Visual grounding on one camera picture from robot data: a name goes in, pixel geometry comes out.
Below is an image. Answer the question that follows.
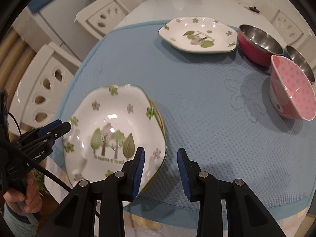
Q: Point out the blue steel bowl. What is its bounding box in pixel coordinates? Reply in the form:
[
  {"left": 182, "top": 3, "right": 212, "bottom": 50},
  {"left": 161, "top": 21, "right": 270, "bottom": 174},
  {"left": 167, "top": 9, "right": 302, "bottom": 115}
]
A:
[{"left": 286, "top": 45, "right": 316, "bottom": 86}]

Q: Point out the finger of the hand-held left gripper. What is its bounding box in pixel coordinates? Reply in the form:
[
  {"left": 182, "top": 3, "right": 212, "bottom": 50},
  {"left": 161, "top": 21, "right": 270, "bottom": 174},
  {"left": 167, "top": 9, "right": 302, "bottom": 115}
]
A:
[
  {"left": 43, "top": 121, "right": 72, "bottom": 144},
  {"left": 37, "top": 119, "right": 63, "bottom": 137}
]

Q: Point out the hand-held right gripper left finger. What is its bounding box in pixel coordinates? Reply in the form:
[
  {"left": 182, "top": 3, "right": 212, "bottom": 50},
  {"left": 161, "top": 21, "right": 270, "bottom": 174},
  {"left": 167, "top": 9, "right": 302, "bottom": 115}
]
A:
[{"left": 44, "top": 147, "right": 146, "bottom": 237}]

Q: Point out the white floral plate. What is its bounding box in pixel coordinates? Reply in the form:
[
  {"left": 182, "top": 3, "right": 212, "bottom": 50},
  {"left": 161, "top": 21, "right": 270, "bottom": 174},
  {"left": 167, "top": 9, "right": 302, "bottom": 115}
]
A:
[
  {"left": 62, "top": 84, "right": 168, "bottom": 208},
  {"left": 158, "top": 17, "right": 238, "bottom": 54}
]

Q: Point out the white refrigerator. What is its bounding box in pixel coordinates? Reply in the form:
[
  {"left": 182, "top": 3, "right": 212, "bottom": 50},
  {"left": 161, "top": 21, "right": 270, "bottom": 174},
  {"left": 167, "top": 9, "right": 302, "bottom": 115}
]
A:
[{"left": 31, "top": 0, "right": 99, "bottom": 62}]

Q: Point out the person's left hand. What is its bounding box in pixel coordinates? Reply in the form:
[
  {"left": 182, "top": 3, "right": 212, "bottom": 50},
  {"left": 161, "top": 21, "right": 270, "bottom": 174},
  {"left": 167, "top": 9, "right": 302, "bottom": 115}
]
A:
[{"left": 4, "top": 170, "right": 43, "bottom": 219}]

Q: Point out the white chair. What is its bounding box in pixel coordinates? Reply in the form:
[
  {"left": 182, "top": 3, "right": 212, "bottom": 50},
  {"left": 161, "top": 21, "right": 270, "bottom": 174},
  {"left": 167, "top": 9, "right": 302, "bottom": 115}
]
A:
[
  {"left": 10, "top": 42, "right": 83, "bottom": 129},
  {"left": 268, "top": 9, "right": 313, "bottom": 47},
  {"left": 74, "top": 0, "right": 131, "bottom": 40}
]

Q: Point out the red steel bowl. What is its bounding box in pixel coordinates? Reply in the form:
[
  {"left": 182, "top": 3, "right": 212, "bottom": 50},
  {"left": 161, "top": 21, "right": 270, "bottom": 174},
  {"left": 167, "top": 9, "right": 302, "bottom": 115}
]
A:
[{"left": 237, "top": 24, "right": 284, "bottom": 67}]

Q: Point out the white plate with yellow rim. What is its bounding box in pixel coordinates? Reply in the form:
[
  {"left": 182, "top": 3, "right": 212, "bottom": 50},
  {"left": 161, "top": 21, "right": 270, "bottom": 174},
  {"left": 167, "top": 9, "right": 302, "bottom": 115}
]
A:
[{"left": 141, "top": 98, "right": 169, "bottom": 193}]

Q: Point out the light blue textured mat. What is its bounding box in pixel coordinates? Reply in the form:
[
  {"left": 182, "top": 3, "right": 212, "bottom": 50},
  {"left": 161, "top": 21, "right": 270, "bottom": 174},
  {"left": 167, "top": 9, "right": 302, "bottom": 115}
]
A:
[{"left": 51, "top": 20, "right": 313, "bottom": 211}]

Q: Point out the black cable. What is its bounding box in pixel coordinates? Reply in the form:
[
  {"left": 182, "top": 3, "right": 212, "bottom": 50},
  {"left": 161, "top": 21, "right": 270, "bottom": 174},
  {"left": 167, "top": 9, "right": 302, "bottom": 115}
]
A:
[{"left": 0, "top": 138, "right": 73, "bottom": 192}]

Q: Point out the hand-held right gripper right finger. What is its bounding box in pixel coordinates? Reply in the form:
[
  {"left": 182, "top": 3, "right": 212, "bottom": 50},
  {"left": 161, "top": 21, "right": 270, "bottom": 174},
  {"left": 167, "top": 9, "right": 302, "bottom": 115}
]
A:
[{"left": 177, "top": 148, "right": 288, "bottom": 237}]

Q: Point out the pink polka dot bowl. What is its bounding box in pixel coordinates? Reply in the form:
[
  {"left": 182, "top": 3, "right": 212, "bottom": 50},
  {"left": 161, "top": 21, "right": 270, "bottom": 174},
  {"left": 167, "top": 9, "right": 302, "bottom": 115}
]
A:
[{"left": 269, "top": 54, "right": 316, "bottom": 121}]

